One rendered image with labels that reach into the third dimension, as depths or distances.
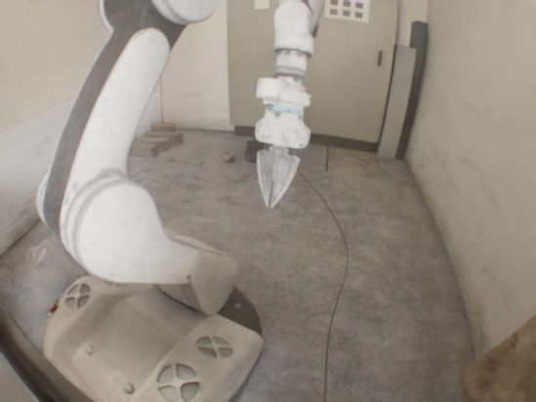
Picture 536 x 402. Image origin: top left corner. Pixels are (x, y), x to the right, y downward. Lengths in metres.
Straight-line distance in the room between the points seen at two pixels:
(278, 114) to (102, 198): 0.31
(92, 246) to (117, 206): 0.06
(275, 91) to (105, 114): 0.25
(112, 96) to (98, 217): 0.17
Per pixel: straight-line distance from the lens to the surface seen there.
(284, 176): 0.47
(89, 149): 0.37
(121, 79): 0.39
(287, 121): 0.43
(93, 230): 0.34
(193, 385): 0.55
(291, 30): 0.45
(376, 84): 2.16
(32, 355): 0.71
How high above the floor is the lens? 0.88
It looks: 36 degrees down
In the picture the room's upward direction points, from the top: 1 degrees clockwise
